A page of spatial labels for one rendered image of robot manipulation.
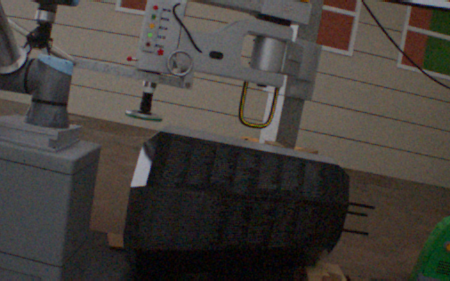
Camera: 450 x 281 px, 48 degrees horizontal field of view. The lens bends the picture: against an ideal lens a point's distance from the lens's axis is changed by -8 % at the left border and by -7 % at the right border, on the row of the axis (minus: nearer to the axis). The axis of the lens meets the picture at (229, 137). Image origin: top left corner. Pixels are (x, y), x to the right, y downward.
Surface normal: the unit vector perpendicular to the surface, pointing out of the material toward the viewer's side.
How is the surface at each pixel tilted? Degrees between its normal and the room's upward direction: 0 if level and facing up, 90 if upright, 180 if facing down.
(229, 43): 90
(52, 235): 90
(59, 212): 90
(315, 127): 90
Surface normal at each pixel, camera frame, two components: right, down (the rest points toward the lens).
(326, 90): -0.03, 0.12
